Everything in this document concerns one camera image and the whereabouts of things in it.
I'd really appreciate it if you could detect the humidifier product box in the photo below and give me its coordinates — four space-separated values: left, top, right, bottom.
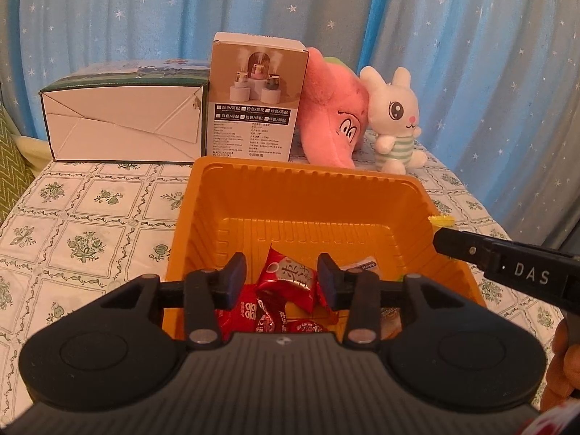
206 32 310 163

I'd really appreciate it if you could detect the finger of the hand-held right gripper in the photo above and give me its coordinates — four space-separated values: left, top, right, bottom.
432 227 489 273

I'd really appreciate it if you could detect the small red snack packet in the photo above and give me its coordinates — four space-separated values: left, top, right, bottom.
256 245 318 313

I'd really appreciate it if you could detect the white rabbit plush toy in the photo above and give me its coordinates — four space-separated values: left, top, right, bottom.
359 66 429 175

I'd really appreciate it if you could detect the dark red snack packet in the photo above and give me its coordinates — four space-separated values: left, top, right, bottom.
267 308 338 335

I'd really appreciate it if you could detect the red printed clothing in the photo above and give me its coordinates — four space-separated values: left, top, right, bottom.
537 405 580 435

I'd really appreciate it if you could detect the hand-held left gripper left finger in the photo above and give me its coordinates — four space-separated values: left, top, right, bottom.
93 251 248 351

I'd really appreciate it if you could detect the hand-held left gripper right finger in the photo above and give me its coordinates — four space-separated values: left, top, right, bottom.
317 252 464 352

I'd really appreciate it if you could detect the cream sofa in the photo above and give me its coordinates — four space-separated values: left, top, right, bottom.
16 135 49 169

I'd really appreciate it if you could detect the blue star curtain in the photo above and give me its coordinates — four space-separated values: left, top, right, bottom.
0 0 580 259

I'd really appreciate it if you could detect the green zigzag cushion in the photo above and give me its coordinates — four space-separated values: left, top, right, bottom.
0 106 37 200

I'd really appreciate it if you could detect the white cardboard box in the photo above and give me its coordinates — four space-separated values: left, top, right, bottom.
38 59 210 164

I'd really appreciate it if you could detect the white snack packet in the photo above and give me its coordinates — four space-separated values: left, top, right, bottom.
340 256 379 275

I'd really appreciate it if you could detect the pink plush toy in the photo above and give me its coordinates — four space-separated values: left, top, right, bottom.
290 47 370 169

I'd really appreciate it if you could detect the orange plastic tray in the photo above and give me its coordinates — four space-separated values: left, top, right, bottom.
164 155 488 340

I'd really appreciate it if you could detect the person's right hand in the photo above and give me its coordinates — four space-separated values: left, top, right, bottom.
541 317 580 413

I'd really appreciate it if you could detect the large red snack packet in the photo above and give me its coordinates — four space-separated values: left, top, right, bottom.
216 298 273 341

